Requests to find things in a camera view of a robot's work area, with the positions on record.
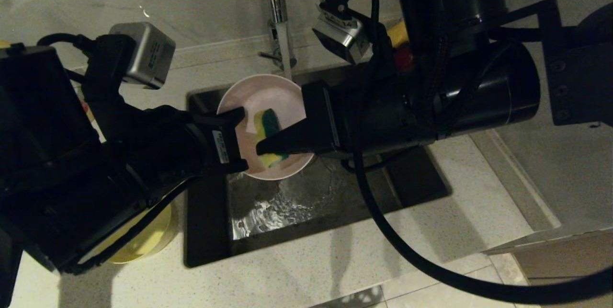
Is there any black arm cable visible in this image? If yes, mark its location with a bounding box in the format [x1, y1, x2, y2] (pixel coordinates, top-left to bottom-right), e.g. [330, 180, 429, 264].
[37, 33, 96, 83]
[335, 0, 613, 305]

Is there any yellow green sponge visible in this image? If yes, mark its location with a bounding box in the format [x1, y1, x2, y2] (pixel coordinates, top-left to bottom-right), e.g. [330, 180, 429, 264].
[253, 108, 291, 169]

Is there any pink plastic bowl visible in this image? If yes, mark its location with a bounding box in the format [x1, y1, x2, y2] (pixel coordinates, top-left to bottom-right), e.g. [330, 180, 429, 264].
[216, 74, 315, 181]

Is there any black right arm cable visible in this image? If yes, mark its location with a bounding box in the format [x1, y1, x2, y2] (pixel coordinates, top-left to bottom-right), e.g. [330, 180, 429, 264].
[335, 0, 613, 305]

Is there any dark red apple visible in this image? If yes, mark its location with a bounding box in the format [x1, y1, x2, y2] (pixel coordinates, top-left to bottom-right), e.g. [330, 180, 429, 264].
[395, 44, 416, 73]

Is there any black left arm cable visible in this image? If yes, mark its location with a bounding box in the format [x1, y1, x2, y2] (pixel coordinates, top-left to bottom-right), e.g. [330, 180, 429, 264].
[37, 33, 96, 83]

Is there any yellow pear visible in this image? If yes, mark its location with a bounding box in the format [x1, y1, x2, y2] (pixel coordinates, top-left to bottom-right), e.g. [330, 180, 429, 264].
[387, 20, 409, 46]

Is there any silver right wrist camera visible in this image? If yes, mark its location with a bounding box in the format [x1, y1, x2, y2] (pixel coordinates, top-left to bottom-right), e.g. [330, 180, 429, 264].
[312, 0, 372, 65]

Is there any stainless steel sink basin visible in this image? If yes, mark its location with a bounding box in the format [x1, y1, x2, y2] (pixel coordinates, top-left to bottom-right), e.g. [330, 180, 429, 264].
[183, 61, 452, 268]

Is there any yellow plastic bowl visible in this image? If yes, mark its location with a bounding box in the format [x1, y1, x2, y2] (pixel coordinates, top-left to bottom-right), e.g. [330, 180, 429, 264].
[108, 203, 174, 264]

